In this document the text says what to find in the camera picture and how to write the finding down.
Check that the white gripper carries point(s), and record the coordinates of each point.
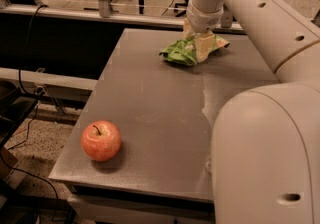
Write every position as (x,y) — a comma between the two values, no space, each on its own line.
(204,19)

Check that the green rice chip bag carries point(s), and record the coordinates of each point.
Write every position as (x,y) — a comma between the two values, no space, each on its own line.
(183,51)

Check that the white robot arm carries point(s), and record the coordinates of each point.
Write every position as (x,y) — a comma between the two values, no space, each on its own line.
(266,141)

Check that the red apple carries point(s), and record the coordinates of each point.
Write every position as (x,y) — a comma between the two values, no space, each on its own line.
(101,140)

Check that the black cart at left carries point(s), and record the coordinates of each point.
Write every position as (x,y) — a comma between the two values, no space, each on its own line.
(14,108)

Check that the right metal barrier post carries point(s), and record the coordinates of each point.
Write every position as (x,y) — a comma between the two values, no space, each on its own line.
(227,18)

